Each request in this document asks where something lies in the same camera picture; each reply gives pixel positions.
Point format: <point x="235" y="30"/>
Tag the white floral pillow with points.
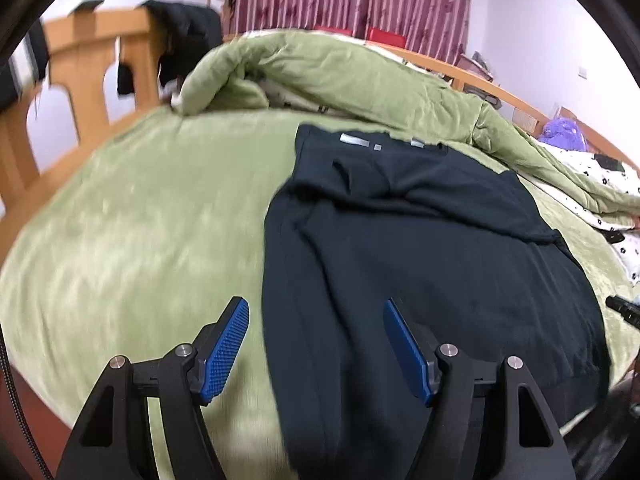
<point x="630" y="255"/>

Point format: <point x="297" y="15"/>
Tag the green quilt with floral lining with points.
<point x="310" y="75"/>

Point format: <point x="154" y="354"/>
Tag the person's dark clothing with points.
<point x="605" y="420"/>

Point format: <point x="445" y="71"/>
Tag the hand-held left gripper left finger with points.
<point x="225" y="355"/>

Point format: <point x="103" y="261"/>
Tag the pile of boxes and papers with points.
<point x="477" y="72"/>

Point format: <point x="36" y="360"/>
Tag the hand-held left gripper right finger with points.
<point x="407" y="355"/>

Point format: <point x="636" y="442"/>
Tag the purple plush toy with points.
<point x="562" y="135"/>

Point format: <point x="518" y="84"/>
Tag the green bed sheet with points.
<point x="150" y="220"/>

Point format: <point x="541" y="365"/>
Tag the black jacket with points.
<point x="192" y="25"/>

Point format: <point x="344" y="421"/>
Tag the wooden bed frame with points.
<point x="100" y="35"/>

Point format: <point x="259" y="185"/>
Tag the black sweatshirt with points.
<point x="400" y="240"/>

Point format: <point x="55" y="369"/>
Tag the black flat object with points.
<point x="615" y="236"/>
<point x="608" y="162"/>

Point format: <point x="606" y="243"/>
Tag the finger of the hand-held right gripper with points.
<point x="622" y="307"/>

